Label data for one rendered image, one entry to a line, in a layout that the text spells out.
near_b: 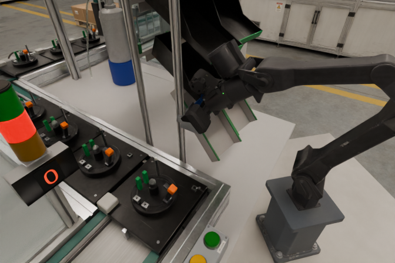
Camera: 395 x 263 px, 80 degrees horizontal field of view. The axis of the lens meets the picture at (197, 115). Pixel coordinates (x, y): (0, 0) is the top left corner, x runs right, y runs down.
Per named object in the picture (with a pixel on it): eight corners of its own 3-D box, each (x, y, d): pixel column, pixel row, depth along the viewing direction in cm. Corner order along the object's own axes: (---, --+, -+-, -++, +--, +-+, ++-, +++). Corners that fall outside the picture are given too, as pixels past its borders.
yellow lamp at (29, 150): (51, 149, 48) (42, 132, 45) (26, 165, 45) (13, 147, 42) (38, 141, 50) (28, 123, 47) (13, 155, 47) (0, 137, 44)
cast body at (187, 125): (207, 127, 66) (211, 107, 62) (201, 135, 63) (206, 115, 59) (180, 116, 68) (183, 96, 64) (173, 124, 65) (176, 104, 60)
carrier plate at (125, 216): (207, 189, 77) (207, 186, 75) (159, 256, 61) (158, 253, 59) (152, 159, 87) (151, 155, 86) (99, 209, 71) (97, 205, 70)
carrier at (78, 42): (114, 41, 186) (110, 25, 179) (87, 51, 170) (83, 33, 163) (94, 36, 197) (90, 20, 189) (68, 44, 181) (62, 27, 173)
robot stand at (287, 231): (320, 253, 70) (346, 218, 58) (275, 265, 67) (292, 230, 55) (294, 209, 81) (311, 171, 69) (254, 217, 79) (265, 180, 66)
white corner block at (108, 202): (120, 205, 72) (118, 198, 70) (109, 217, 69) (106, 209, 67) (110, 198, 74) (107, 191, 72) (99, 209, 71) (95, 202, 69)
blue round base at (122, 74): (142, 78, 156) (139, 57, 147) (124, 88, 146) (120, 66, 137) (126, 72, 163) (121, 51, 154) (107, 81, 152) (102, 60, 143)
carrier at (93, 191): (149, 158, 88) (144, 132, 80) (96, 207, 72) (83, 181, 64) (106, 134, 98) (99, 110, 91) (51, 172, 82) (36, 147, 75)
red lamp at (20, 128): (41, 131, 45) (30, 111, 42) (13, 147, 42) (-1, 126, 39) (27, 122, 47) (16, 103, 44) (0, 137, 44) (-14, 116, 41)
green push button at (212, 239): (221, 239, 64) (222, 236, 63) (214, 253, 61) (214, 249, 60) (209, 231, 66) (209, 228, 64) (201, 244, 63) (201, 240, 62)
